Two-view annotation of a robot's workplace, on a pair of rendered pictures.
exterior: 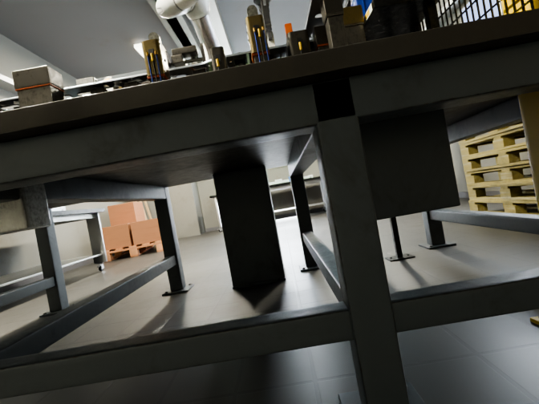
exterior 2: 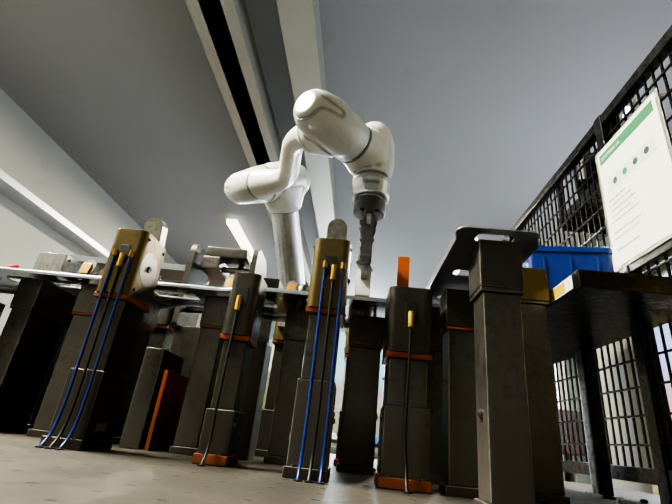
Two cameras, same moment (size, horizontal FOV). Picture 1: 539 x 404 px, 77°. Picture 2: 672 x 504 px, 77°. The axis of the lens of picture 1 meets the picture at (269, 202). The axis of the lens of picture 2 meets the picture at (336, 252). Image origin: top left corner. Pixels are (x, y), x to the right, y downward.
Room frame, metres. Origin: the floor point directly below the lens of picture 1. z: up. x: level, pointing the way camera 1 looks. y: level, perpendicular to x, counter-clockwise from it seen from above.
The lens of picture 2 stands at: (0.47, -0.10, 0.75)
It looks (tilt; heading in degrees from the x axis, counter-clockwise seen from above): 24 degrees up; 4
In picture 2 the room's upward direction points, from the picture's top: 7 degrees clockwise
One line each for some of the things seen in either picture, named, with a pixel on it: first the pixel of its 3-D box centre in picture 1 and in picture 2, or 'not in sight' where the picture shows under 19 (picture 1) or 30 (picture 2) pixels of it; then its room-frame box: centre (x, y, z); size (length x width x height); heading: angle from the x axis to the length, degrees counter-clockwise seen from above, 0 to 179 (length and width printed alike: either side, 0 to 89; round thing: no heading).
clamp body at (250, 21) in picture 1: (264, 73); (321, 351); (1.11, -0.06, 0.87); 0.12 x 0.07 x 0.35; 0
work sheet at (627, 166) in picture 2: not in sight; (638, 184); (1.23, -0.67, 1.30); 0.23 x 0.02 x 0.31; 0
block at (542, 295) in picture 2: (356, 62); (521, 375); (1.20, -0.39, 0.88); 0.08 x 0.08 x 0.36; 0
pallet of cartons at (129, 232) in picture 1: (139, 226); not in sight; (5.58, 2.17, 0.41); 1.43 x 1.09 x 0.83; 178
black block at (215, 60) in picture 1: (224, 92); (232, 363); (1.15, 0.08, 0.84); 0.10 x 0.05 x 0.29; 0
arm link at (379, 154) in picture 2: not in sight; (370, 151); (1.32, -0.11, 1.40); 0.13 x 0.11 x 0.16; 140
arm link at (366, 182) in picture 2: not in sight; (370, 191); (1.33, -0.11, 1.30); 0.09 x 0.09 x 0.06
